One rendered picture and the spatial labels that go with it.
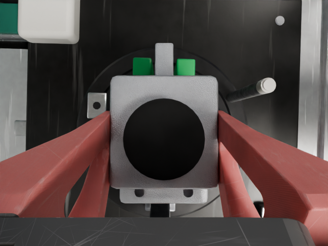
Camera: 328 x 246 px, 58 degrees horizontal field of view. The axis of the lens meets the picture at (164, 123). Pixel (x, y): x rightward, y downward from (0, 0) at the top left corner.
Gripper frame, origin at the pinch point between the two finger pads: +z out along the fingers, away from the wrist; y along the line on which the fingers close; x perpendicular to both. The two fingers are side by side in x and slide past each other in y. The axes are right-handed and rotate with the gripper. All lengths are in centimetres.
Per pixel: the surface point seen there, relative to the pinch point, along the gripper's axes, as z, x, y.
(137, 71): 7.5, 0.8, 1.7
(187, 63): 7.8, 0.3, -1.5
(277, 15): 16.8, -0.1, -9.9
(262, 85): 4.0, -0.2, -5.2
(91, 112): 8.9, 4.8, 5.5
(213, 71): 12.1, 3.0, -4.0
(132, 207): 5.7, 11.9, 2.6
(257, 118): 11.5, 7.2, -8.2
